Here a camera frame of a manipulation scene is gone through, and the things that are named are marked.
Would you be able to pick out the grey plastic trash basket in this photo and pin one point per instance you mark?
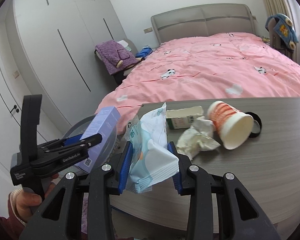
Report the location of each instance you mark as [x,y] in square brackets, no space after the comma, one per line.
[78,128]

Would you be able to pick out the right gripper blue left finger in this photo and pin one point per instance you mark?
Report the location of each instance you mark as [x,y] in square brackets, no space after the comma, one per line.
[125,163]

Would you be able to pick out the purple fuzzy garment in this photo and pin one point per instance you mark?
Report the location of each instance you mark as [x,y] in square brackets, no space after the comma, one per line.
[115,56]

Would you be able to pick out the white door with black handle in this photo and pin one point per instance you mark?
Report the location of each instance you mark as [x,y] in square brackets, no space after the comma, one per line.
[10,113]

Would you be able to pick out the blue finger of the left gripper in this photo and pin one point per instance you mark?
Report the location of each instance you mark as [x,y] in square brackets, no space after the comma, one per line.
[86,142]
[58,144]

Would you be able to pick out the pink bed duvet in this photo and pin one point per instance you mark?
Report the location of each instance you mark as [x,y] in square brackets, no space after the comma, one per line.
[226,65]

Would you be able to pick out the grey padded headboard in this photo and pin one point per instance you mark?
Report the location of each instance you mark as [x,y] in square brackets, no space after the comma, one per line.
[203,21]

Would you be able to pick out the light blue wet wipes pack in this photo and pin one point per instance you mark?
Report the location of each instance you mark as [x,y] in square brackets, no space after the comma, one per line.
[152,162]

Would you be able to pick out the blue denim jacket on chair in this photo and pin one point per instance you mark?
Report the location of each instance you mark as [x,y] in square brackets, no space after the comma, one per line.
[284,29]

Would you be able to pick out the lavender rectangular box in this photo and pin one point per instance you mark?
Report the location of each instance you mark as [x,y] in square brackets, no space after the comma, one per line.
[104,123]

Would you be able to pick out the white wardrobe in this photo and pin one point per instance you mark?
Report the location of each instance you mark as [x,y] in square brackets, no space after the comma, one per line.
[53,43]

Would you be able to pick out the white paper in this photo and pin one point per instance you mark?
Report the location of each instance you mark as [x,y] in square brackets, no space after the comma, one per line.
[198,138]

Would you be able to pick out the orange white paper cup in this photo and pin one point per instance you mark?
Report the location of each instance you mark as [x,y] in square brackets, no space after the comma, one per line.
[232,126]

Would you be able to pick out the black elastic band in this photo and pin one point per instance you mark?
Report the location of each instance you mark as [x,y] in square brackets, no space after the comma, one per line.
[257,126]

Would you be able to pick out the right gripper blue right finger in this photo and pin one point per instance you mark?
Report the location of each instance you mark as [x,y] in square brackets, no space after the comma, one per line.
[177,177]

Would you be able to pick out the green white carton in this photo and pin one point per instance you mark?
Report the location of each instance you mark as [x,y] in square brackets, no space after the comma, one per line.
[183,118]

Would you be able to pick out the person's left hand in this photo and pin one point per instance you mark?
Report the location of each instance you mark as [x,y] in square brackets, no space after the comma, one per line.
[21,203]

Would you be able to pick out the blue item on nightstand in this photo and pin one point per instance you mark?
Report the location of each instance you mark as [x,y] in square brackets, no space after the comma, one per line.
[144,52]

